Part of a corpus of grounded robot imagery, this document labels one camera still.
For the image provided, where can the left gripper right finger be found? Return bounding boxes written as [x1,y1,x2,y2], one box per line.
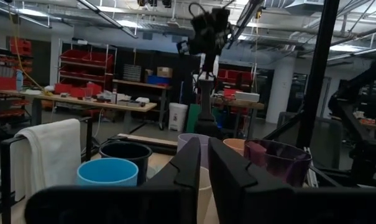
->
[208,138,376,224]

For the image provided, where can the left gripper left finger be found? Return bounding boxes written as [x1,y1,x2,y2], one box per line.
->
[24,136,201,224]

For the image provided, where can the purple faceted plastic tumbler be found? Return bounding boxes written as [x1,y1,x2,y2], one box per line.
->
[243,139,313,188]

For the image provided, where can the blue plastic mug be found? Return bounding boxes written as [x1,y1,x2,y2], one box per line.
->
[76,157,139,187]

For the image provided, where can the black plastic cup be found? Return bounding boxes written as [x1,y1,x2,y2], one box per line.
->
[99,140,154,187]

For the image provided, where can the cream white plastic cup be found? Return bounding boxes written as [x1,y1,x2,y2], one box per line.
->
[197,166,214,224]

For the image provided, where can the peach orange plastic cup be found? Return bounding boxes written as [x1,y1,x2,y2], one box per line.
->
[222,138,247,156]

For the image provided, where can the lavender plastic cup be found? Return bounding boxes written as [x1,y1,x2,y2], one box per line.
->
[177,133,211,170]

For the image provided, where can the white trash bin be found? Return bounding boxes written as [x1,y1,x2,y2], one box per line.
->
[168,102,188,133]

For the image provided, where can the white towel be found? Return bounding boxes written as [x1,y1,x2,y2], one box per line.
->
[0,118,82,202]

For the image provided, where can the long wooden workbench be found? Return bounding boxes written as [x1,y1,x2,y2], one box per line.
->
[0,89,158,131]

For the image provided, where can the black neighbouring robot rig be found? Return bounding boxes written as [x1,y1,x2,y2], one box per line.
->
[327,58,376,187]

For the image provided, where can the brown cardboard box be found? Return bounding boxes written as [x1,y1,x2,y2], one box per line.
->
[156,67,173,78]

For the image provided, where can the black metal towel rack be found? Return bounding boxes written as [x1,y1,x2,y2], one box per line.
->
[0,116,94,224]

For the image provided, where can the metal rack with red bins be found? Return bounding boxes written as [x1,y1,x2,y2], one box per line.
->
[57,39,117,99]

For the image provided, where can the blue and white bottle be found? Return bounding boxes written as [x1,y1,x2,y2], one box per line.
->
[16,69,24,91]

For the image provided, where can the shelving with red bins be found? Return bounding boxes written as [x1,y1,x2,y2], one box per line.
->
[0,46,34,125]

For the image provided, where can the stacked red storage bins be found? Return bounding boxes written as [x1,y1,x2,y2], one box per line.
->
[9,37,33,57]

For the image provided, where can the black metal frame rail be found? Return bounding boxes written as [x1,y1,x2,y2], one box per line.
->
[262,0,341,149]

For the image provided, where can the yellow hanging cable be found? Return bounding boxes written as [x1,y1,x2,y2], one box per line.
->
[7,9,54,96]

